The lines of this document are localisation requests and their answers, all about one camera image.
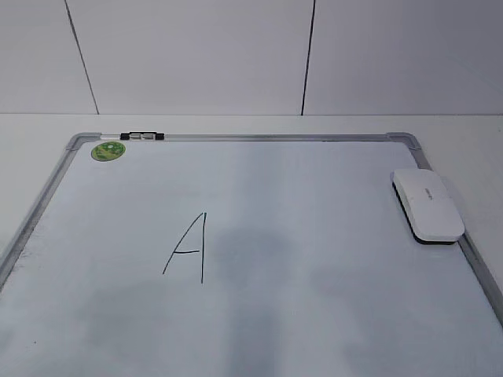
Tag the white eraser with black felt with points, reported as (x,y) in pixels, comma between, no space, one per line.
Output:
(429,209)

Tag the black silver hanging clip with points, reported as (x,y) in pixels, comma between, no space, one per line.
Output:
(142,136)

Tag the white board with grey frame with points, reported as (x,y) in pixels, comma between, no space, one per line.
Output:
(241,256)

